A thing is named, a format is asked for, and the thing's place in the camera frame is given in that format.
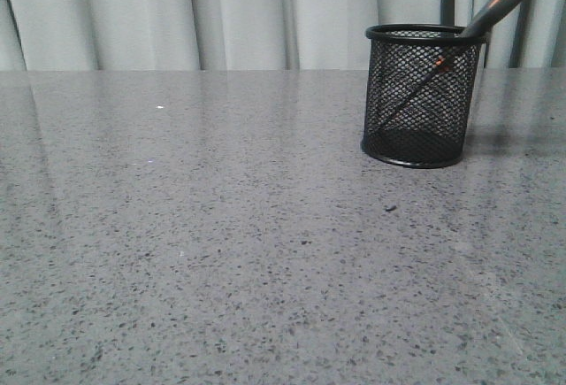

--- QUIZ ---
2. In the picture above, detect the black mesh pen bucket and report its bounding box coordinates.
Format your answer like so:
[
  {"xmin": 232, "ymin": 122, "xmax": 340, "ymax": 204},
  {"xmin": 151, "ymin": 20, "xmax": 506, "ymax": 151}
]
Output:
[{"xmin": 361, "ymin": 24, "xmax": 488, "ymax": 168}]

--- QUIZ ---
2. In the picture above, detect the white pleated curtain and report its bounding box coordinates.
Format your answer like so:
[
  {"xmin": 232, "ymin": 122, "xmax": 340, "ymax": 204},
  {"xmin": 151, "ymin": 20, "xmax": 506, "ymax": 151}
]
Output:
[{"xmin": 0, "ymin": 0, "xmax": 566, "ymax": 72}]

